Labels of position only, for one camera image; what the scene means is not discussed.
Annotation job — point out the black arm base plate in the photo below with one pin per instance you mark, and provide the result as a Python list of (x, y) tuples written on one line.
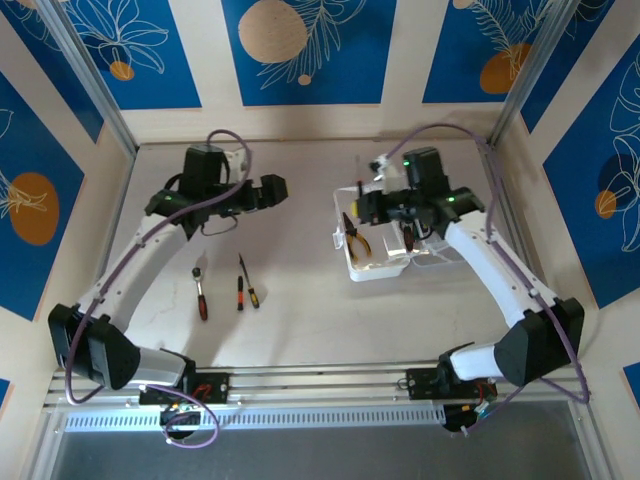
[(215, 387), (420, 385)]

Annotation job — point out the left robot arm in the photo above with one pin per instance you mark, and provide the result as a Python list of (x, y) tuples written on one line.
[(130, 265)]

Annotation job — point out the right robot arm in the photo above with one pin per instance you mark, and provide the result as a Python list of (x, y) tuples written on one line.
[(540, 345)]

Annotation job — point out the clear plastic tool box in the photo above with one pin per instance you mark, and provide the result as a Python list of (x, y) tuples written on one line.
[(370, 270)]

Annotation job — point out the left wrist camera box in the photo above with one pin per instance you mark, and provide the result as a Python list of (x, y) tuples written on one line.
[(236, 165)]

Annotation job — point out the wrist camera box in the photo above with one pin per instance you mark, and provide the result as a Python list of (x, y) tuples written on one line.
[(389, 175), (236, 165)]

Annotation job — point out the aluminium frame post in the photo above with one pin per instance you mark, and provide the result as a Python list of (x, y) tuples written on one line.
[(525, 70), (95, 85)]

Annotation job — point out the aluminium frame leg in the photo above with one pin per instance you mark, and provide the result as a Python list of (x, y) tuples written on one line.
[(45, 450), (590, 445)]

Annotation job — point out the aluminium side rail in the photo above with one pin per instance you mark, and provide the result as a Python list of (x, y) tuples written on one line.
[(502, 180)]

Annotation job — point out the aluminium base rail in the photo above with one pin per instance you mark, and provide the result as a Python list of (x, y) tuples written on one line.
[(320, 387)]

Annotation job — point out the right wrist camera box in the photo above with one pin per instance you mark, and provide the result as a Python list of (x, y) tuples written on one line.
[(389, 175)]

